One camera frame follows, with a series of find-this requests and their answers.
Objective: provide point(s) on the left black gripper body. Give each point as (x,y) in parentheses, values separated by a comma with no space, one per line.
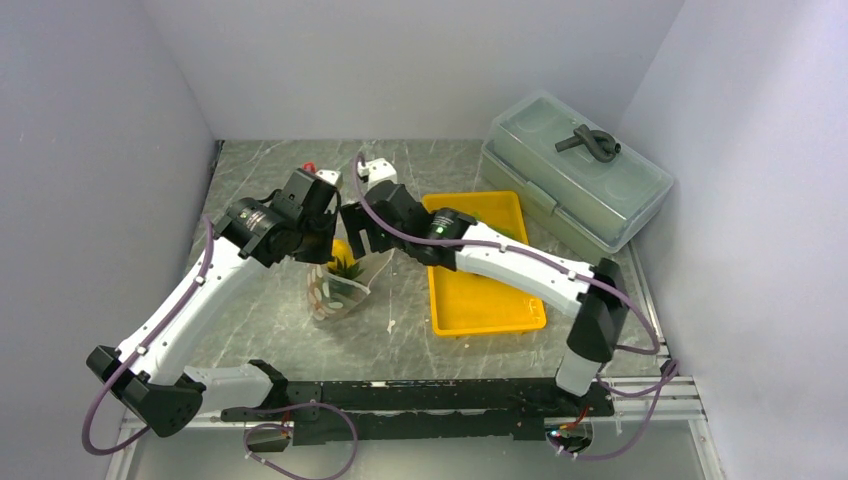
(317,239)

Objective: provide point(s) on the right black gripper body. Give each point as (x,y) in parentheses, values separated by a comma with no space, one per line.
(404,242)

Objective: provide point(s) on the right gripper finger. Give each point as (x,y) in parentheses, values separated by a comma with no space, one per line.
(356,222)
(366,242)

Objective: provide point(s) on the yellow toy lemon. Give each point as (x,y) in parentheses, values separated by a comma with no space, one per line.
(342,252)

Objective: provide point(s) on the orange toy pineapple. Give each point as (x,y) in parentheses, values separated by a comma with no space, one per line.
(345,269)

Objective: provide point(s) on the clear zip top bag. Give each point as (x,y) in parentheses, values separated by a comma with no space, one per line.
(332,298)

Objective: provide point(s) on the yellow plastic tray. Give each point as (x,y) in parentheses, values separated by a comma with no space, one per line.
(464,304)

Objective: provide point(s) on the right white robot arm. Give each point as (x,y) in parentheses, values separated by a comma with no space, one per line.
(588,293)

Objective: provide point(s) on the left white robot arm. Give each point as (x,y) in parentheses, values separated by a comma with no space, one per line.
(149,372)

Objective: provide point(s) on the green toy grapes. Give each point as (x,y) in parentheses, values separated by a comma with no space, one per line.
(508,233)

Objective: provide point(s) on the green translucent storage box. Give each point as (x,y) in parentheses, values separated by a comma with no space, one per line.
(578,181)

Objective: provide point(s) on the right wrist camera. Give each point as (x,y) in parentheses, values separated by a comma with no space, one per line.
(375,171)

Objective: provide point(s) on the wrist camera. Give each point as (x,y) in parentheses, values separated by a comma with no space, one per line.
(375,171)
(305,199)

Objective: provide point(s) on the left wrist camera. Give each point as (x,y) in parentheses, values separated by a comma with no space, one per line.
(305,199)

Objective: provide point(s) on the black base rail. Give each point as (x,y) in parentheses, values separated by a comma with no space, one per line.
(519,408)

